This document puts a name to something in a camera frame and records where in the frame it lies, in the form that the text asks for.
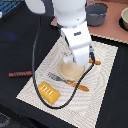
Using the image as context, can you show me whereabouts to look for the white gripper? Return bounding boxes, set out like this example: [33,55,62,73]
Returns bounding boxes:
[61,22,92,67]

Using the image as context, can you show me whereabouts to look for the yellow toy bread loaf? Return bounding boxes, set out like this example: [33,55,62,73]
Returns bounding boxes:
[38,81,60,104]

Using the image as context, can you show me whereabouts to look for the brown toy sausage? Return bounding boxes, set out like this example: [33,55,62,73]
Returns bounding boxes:
[8,71,32,78]

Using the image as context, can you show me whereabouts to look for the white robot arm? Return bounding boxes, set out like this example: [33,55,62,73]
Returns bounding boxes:
[25,0,91,67]

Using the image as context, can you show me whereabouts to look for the large grey pot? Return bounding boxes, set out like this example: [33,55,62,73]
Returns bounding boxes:
[85,0,107,26]

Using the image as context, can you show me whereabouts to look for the round beige plate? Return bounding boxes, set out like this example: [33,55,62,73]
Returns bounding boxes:
[59,62,88,81]

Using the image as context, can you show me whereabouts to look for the brown wooden tray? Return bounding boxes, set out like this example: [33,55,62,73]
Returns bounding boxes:
[50,0,128,44]

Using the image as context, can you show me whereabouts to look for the beige bowl on burner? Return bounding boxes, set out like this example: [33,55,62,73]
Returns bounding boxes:
[121,7,128,30]

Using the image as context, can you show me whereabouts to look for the woven beige placemat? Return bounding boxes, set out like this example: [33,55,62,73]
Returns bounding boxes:
[17,38,117,128]

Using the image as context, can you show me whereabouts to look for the knife with wooden handle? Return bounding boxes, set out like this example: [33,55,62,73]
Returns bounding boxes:
[89,59,101,65]

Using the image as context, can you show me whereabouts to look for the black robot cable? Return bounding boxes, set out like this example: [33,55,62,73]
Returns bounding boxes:
[31,14,96,110]

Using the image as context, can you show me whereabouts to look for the fork with wooden handle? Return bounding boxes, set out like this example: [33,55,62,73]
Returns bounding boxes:
[48,72,89,91]

